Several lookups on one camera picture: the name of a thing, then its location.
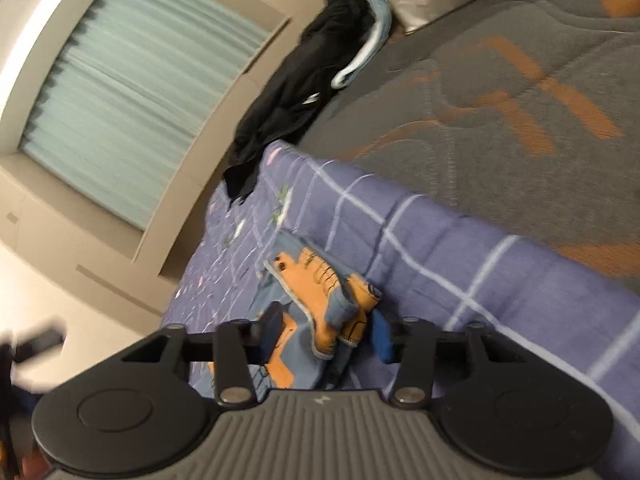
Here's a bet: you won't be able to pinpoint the grey orange quilted blanket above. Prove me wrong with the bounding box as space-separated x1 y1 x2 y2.
300 0 640 306

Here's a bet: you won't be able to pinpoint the light blue cloth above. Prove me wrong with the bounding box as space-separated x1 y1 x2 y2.
331 0 393 88

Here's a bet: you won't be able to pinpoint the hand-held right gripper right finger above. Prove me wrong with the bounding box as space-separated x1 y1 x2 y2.
369 310 501 408

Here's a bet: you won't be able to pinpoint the pale green curtain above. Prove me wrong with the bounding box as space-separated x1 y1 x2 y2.
17 0 273 233

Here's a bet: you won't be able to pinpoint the blue pants with orange cars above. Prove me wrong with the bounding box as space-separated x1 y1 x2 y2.
212 245 385 392

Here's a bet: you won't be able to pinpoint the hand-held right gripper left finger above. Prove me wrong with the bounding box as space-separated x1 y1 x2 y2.
120 302 286 408

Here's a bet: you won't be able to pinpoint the purple checked floral blanket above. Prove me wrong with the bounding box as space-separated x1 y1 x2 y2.
172 140 640 441

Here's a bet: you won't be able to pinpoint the black clothing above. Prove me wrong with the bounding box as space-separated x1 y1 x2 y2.
222 0 378 201

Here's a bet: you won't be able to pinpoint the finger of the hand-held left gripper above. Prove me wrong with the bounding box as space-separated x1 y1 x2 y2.
12 317 69 365

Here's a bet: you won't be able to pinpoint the beige built-in wardrobe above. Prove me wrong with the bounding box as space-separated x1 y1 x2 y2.
0 0 361 326

